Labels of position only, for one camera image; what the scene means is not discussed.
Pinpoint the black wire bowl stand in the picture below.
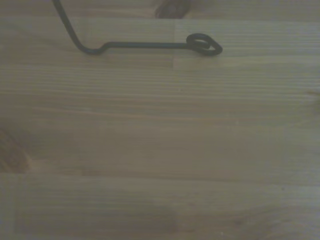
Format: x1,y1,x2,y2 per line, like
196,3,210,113
51,0,224,57

